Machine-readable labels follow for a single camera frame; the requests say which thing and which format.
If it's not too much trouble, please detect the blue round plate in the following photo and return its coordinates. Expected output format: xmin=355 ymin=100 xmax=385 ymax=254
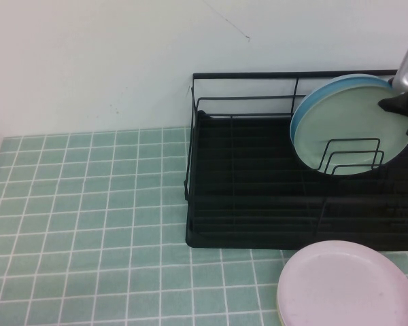
xmin=289 ymin=73 xmax=394 ymax=144

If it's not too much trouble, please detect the black wire dish rack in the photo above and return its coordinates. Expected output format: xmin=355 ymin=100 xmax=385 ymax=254
xmin=184 ymin=69 xmax=408 ymax=252

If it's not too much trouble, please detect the yellow round plate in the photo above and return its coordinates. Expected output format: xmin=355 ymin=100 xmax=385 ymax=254
xmin=275 ymin=291 xmax=294 ymax=326

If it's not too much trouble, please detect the pink round plate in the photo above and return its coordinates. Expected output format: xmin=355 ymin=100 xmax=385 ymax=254
xmin=276 ymin=240 xmax=408 ymax=326

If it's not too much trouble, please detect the green checked tablecloth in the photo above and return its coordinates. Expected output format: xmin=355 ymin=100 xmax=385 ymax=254
xmin=0 ymin=110 xmax=408 ymax=326

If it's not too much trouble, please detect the pale green round plate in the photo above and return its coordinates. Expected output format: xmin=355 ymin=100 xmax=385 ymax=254
xmin=293 ymin=84 xmax=408 ymax=177

